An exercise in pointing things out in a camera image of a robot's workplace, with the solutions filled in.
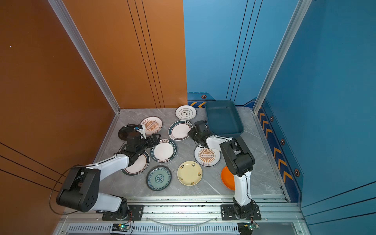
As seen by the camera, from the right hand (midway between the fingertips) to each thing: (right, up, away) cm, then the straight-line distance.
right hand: (188, 131), depth 100 cm
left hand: (-20, -1, -8) cm, 22 cm away
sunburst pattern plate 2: (+12, -16, -6) cm, 21 cm away
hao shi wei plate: (-15, -12, -5) cm, 20 cm away
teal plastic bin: (+27, +9, +16) cm, 33 cm away
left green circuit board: (-32, -45, -29) cm, 62 cm away
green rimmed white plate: (-7, +1, +4) cm, 8 cm away
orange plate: (+24, -26, -14) cm, 38 cm away
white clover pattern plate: (-3, +15, +19) cm, 24 cm away
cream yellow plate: (+1, -24, -12) cm, 27 cm away
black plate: (-49, 0, +9) cm, 49 cm away
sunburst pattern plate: (-28, +5, +12) cm, 31 cm away
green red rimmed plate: (-30, -20, -11) cm, 38 cm away
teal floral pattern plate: (-17, -26, -15) cm, 35 cm away
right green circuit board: (+29, -45, -29) cm, 61 cm away
